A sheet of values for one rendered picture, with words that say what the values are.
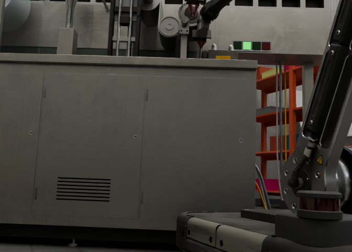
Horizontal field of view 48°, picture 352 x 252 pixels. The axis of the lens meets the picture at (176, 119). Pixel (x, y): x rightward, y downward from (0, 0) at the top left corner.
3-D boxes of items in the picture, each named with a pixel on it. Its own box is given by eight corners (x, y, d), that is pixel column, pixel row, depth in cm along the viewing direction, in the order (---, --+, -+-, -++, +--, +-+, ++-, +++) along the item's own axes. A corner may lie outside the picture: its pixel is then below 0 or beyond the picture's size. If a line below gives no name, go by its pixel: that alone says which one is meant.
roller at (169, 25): (158, 35, 219) (159, 14, 221) (161, 50, 244) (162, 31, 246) (179, 36, 218) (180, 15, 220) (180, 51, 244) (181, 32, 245)
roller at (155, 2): (134, 10, 222) (135, -14, 224) (140, 26, 247) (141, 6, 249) (159, 10, 222) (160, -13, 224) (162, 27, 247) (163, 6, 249)
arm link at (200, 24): (219, 10, 202) (205, 2, 200) (219, 24, 195) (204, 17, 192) (207, 26, 211) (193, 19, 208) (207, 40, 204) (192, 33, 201)
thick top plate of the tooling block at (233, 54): (208, 60, 212) (208, 49, 213) (205, 78, 252) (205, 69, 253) (238, 61, 212) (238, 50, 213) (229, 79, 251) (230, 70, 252)
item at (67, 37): (48, 71, 221) (57, -24, 230) (56, 77, 235) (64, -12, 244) (73, 72, 221) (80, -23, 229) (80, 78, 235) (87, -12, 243)
